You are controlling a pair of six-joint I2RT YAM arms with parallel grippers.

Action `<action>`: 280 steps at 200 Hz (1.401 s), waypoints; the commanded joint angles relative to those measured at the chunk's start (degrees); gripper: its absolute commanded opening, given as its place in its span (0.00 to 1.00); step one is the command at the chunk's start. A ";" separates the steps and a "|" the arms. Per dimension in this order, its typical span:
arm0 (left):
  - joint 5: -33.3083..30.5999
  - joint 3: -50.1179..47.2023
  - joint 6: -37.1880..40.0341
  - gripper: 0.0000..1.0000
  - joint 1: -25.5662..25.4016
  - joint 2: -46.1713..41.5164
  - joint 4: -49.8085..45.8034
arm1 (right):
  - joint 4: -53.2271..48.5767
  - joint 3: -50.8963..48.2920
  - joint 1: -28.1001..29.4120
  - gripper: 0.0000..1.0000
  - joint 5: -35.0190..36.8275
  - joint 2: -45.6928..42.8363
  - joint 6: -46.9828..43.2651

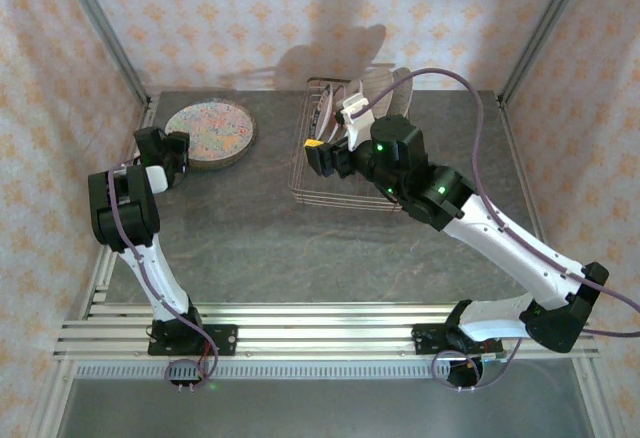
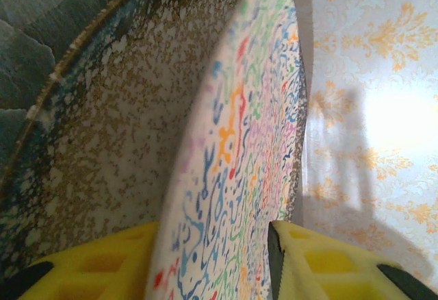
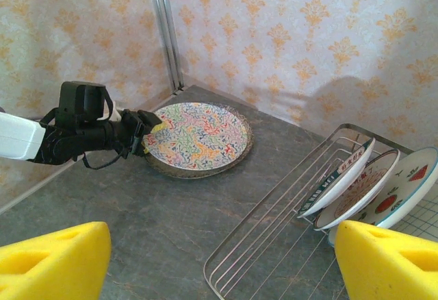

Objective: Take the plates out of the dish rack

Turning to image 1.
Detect copper wire dish rack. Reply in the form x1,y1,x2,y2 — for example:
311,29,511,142
288,76,416,215

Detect multicoloured mosaic plate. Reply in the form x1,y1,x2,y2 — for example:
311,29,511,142
164,98,260,173

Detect white plate red strawberries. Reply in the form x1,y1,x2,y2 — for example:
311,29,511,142
328,77,364,144

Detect plaid striped plate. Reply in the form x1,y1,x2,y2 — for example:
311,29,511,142
360,67,397,120

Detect dark electronics module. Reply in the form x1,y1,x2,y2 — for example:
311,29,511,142
446,352,509,392

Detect grey metal shelf panel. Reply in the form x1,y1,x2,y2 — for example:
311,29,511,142
54,377,594,438

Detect aluminium table side rail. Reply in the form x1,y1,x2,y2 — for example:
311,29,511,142
496,91,572,320
82,95,161,319

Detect aluminium frame post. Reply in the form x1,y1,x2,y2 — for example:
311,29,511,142
497,0,599,109
52,0,154,112

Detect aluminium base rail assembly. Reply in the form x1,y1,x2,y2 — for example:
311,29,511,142
52,300,601,362

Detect grey slotted cable duct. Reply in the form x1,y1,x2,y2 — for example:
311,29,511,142
74,361,454,382

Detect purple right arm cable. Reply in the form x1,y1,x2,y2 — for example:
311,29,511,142
352,68,640,393

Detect black cable connector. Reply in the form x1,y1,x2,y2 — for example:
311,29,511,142
168,376,201,395

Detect aluminium frame leg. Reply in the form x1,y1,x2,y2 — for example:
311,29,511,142
27,357,76,438
569,357,619,438

